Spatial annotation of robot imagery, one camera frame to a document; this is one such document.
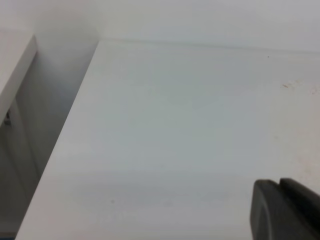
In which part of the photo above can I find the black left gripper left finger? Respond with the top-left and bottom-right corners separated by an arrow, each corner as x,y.
250,179 -> 320,240

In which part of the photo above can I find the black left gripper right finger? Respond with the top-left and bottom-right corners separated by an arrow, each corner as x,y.
279,177 -> 320,201

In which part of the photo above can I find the white side table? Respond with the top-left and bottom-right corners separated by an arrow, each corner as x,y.
0,29 -> 37,122

